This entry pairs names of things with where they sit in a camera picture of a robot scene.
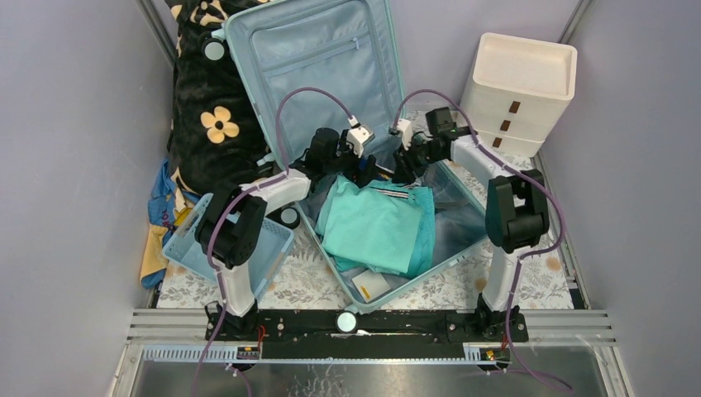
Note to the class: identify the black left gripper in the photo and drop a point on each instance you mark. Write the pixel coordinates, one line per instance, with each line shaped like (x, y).
(356, 166)

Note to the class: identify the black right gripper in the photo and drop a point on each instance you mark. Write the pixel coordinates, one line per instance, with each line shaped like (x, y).
(405, 165)

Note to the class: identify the teal cloth top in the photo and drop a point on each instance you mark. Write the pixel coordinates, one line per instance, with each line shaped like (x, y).
(364, 226)

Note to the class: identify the teal cloth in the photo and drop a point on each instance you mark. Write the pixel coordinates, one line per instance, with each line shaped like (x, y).
(422, 257)
(364, 226)

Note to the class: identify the light blue ribbed suitcase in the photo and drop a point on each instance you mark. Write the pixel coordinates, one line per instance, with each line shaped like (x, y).
(306, 65)

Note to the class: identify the white three-drawer storage cabinet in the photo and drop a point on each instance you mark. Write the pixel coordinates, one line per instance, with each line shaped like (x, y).
(517, 91)

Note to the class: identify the black floral plush blanket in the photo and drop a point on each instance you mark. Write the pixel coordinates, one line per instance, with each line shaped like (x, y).
(215, 138)

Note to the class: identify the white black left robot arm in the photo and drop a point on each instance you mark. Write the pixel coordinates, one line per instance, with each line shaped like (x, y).
(229, 230)

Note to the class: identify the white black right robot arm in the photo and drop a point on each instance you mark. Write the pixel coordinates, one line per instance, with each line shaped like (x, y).
(516, 214)

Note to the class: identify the teal folded cloth bottom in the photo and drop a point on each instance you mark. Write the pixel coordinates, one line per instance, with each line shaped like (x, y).
(422, 257)

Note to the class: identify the light blue perforated plastic basket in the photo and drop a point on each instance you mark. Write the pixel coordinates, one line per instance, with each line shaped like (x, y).
(191, 241)

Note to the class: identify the floral patterned floor mat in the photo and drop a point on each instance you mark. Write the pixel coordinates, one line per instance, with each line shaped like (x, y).
(305, 281)

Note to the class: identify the blue yellow cloth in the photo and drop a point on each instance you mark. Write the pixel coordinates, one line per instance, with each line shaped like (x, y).
(167, 208)

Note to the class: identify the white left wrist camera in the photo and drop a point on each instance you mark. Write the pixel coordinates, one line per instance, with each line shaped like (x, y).
(358, 136)

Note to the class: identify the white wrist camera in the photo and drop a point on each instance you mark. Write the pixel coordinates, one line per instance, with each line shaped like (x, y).
(358, 136)
(403, 129)

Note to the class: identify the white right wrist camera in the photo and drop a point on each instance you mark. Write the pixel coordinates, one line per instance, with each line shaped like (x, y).
(403, 129)

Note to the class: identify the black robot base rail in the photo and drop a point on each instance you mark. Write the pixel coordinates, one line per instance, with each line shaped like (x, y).
(325, 335)

